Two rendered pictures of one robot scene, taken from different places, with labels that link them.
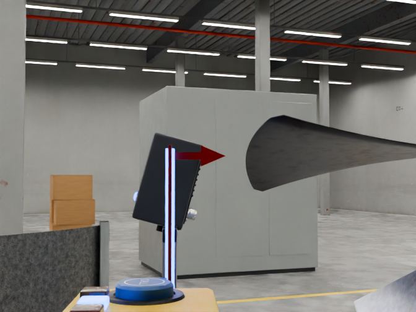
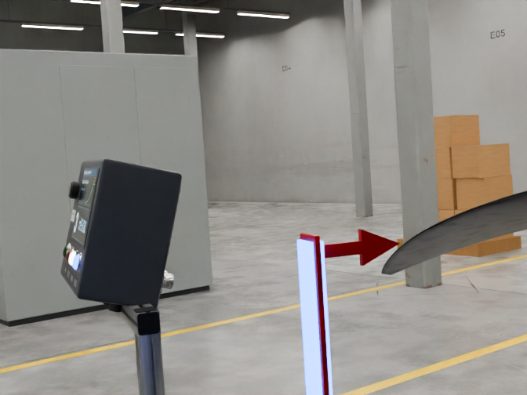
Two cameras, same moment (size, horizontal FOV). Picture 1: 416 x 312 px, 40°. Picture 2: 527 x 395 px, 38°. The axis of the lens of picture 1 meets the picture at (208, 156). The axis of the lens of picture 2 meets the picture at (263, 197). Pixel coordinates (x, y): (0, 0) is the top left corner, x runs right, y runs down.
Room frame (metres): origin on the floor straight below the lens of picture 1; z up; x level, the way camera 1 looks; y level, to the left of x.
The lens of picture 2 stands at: (0.20, 0.21, 1.24)
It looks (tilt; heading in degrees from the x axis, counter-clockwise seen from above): 3 degrees down; 343
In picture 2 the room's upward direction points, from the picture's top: 4 degrees counter-clockwise
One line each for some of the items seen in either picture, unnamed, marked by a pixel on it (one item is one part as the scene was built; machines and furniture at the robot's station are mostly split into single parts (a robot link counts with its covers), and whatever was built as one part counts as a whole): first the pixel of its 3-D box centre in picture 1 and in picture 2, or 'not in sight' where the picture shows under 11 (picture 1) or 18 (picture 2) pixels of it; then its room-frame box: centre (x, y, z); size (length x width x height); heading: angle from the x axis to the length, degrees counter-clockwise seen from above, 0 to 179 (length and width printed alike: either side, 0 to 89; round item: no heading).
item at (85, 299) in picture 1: (93, 303); not in sight; (0.36, 0.07, 1.08); 0.02 x 0.02 x 0.01; 3
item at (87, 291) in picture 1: (95, 293); not in sight; (0.40, 0.08, 1.08); 0.02 x 0.02 x 0.01; 3
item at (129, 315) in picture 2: (170, 230); (132, 308); (1.28, 0.08, 1.04); 0.24 x 0.03 x 0.03; 3
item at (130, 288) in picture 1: (144, 291); not in sight; (0.40, 0.04, 1.08); 0.04 x 0.04 x 0.02
